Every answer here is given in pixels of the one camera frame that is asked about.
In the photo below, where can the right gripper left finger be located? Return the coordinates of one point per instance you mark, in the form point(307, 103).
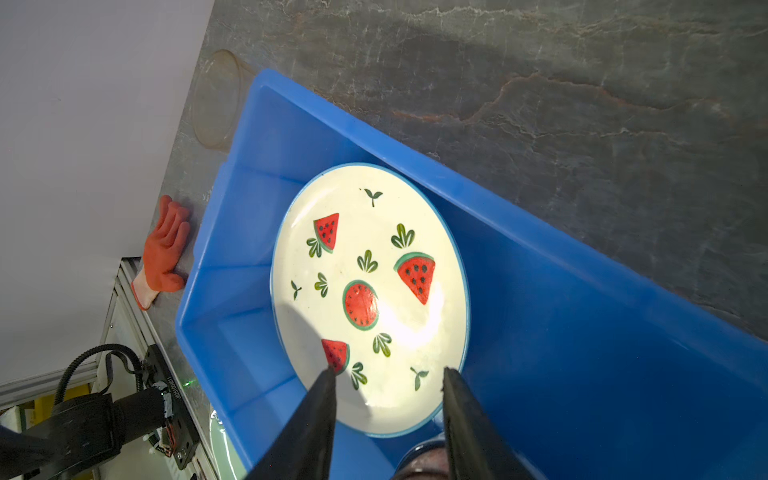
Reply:
point(303, 449)

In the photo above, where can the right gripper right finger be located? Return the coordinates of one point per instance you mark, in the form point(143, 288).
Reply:
point(475, 449)

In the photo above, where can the watermelon pattern plate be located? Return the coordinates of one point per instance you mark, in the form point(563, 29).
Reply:
point(367, 281)

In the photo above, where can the green rimmed bottom plate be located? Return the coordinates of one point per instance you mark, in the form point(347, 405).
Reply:
point(228, 463)

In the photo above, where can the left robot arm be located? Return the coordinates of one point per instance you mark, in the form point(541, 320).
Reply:
point(87, 431)

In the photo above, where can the red work glove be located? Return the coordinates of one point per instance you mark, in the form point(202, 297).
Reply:
point(163, 249)

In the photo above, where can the amber glass cup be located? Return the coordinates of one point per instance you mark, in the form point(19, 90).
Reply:
point(219, 95)

